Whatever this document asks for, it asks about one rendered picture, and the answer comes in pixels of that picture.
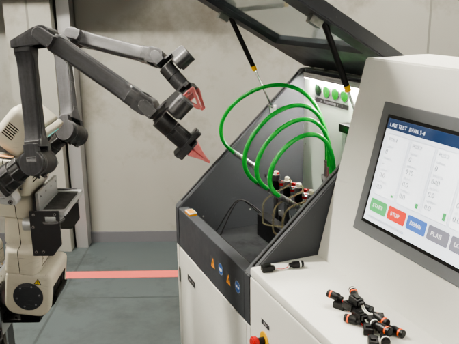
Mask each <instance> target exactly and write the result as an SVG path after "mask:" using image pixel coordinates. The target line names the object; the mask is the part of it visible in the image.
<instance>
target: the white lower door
mask: <svg viewBox="0 0 459 344"><path fill-rule="evenodd" d="M179 279H180V282H181V301H182V336H183V344H247V322H246V321H245V320H244V319H243V317H242V316H241V315H240V314H239V313H238V311H237V310H236V309H235V308H234V307H233V306H232V305H231V304H230V303H229V301H228V300H227V299H226V298H225V297H224V296H223V294H222V293H221V292H220V291H219V290H218V289H217V288H216V287H215V286H214V284H213V283H212V282H211V281H210V280H209V278H208V277H207V276H206V275H205V274H204V273H203V272H202V271H201V270H200V269H199V267H198V266H197V265H196V264H195V262H194V261H193V260H192V259H191V258H190V257H189V256H188V255H187V254H186V253H185V251H184V250H183V249H182V248H181V247H180V266H179Z"/></svg>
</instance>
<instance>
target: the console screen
mask: <svg viewBox="0 0 459 344"><path fill-rule="evenodd" d="M353 227H354V228H355V229H358V230H359V231H361V232H363V233H364V234H366V235H368V236H370V237H371V238H373V239H375V240H377V241H378V242H380V243H381V244H384V245H385V246H387V247H389V248H390V249H392V250H394V251H395V252H397V253H399V254H401V255H403V256H404V257H406V258H408V259H410V260H411V261H413V262H415V263H417V264H418V265H420V266H421V267H423V268H425V269H427V270H429V271H431V272H432V273H434V274H436V275H437V276H439V277H441V278H443V279H444V280H446V281H448V282H449V283H451V284H453V285H455V286H457V287H458V288H459V118H457V117H452V116H448V115H443V114H440V113H434V112H431V111H425V110H422V109H416V108H413V107H409V106H404V105H401V104H395V103H392V102H385V105H384V108H383V111H382V115H381V118H380V123H379V127H378V132H377V135H376V139H375V142H374V147H373V150H372V155H371V158H370V163H369V166H368V169H367V174H366V177H365V182H364V185H363V190H362V193H361V198H360V201H359V206H358V209H357V214H356V216H355V220H354V225H353Z"/></svg>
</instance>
